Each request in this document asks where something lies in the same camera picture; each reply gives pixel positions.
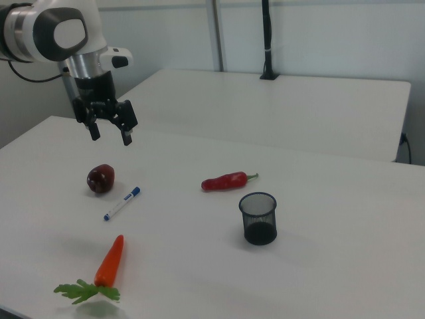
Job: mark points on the dark red toy apple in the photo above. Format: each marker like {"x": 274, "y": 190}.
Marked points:
{"x": 101, "y": 178}

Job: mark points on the red toy chili pepper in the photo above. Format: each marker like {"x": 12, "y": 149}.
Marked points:
{"x": 225, "y": 181}

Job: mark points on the black pole base clamp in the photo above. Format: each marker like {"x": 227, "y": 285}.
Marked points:
{"x": 269, "y": 76}

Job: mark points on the grey vertical wall post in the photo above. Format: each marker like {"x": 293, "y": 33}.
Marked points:
{"x": 220, "y": 33}

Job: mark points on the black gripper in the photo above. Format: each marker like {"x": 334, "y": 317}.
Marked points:
{"x": 98, "y": 91}

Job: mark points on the white side table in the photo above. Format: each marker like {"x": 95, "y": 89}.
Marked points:
{"x": 265, "y": 109}

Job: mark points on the orange toy carrot green leaves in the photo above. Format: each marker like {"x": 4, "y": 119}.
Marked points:
{"x": 110, "y": 262}

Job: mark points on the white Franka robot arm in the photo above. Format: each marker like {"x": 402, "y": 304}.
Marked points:
{"x": 43, "y": 30}

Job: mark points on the black mesh pen cup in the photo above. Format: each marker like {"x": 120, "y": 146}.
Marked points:
{"x": 259, "y": 221}

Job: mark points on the white marker with blue cap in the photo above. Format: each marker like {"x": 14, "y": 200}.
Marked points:
{"x": 121, "y": 203}

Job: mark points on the black camera stand pole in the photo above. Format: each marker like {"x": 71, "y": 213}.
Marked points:
{"x": 267, "y": 33}

